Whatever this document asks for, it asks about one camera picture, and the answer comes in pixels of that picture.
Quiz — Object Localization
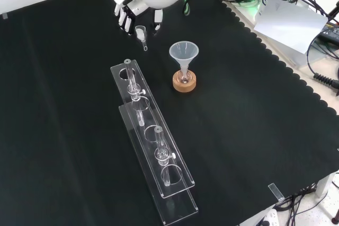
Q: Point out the clear weighing funnel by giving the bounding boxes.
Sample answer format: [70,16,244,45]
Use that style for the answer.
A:
[135,25,149,52]

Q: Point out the clear plastic funnel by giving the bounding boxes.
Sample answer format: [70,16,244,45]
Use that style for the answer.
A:
[168,41,200,78]

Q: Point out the round-bottom glass flask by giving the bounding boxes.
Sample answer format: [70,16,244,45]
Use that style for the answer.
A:
[176,68,192,84]

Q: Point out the clear funnel stand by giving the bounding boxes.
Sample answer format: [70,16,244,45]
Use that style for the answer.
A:
[110,58,200,225]

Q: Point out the black cloth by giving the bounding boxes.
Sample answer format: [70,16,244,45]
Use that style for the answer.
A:
[0,0,339,226]

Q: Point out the pale board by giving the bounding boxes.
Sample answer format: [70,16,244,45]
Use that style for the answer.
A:
[253,0,329,55]

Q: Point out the black power adapter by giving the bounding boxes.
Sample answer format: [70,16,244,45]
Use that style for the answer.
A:
[318,21,339,43]

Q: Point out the white power strip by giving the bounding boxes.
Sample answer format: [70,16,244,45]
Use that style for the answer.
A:
[255,208,280,226]

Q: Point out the green cable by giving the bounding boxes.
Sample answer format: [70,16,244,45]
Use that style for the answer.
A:
[182,0,194,16]

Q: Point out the cork ring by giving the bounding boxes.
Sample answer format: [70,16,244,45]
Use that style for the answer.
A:
[172,70,198,94]

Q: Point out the black cable with plug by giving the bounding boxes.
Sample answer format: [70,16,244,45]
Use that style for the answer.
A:
[306,32,339,89]

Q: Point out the black floor cable bundle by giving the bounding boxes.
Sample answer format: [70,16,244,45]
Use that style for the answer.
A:
[275,183,329,226]

